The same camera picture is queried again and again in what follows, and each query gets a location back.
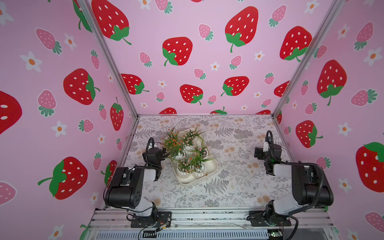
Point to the white rectangular storage tray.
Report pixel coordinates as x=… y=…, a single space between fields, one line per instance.
x=190 y=156

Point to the orange flower potted plant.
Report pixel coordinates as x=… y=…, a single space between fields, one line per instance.
x=174 y=144

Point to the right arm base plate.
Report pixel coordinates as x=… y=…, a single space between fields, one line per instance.
x=264 y=219

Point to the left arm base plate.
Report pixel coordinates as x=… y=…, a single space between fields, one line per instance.
x=156 y=219

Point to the pink potted plant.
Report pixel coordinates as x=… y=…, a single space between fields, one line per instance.
x=184 y=168

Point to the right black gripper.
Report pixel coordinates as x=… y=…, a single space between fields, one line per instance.
x=259 y=153

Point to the aluminium front rail frame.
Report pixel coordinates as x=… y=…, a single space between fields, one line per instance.
x=211 y=224

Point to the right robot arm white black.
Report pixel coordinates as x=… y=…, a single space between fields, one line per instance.
x=310 y=187

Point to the pink flower plant pot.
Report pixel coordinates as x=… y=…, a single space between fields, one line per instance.
x=192 y=140

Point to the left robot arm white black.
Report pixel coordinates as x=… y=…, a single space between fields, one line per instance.
x=125 y=190

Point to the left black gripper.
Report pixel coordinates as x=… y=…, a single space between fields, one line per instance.
x=162 y=154

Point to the grass potted plant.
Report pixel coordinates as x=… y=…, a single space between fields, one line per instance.
x=199 y=168

